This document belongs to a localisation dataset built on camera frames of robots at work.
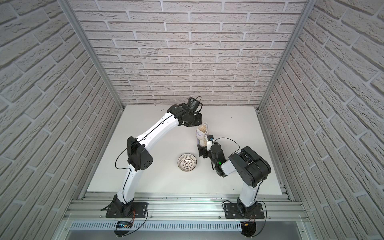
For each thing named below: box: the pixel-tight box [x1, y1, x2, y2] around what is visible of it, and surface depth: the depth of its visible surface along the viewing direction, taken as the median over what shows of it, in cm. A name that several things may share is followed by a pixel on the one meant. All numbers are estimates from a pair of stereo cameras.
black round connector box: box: [241, 221, 256, 238], surface depth 71 cm
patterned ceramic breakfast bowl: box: [177, 153, 198, 172], surface depth 90 cm
